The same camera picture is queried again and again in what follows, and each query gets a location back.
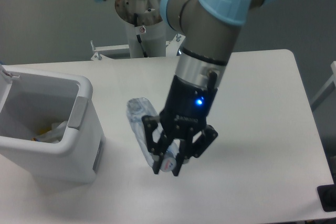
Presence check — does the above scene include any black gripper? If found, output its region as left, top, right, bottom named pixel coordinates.
left=142, top=74, right=218, bottom=177

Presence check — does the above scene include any crushed clear plastic bottle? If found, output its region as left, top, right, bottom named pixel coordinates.
left=127, top=98, right=182, bottom=174

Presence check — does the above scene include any clear plastic wrapper bag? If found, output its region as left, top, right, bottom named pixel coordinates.
left=31, top=121, right=68, bottom=144

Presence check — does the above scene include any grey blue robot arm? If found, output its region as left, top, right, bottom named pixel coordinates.
left=141, top=0, right=274, bottom=176

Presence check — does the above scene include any white trash can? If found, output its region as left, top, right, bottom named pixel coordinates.
left=1, top=66, right=104, bottom=183

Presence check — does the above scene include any yellow trash in can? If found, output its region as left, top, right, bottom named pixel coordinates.
left=38, top=127, right=51, bottom=135

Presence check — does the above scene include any white pedestal base frame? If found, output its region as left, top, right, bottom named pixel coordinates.
left=90, top=34, right=185, bottom=61

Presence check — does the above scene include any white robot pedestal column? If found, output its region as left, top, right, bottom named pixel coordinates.
left=114, top=0, right=174, bottom=58

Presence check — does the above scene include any black pedestal cable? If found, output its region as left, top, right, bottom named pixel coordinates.
left=133, top=12, right=149, bottom=58

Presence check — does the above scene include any white frame at right edge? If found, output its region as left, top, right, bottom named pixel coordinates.
left=310, top=61, right=335, bottom=112

